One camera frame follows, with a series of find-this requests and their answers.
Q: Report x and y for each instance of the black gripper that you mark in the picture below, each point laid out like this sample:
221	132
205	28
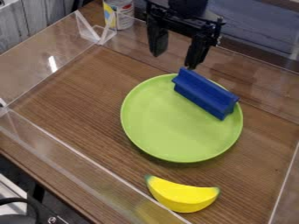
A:
185	16

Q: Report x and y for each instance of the blue plastic block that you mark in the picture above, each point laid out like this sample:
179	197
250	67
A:
206	93

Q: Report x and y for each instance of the yellow toy banana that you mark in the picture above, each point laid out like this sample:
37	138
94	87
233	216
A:
181	198

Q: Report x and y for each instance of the green round plate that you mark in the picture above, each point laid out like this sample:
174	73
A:
173	129

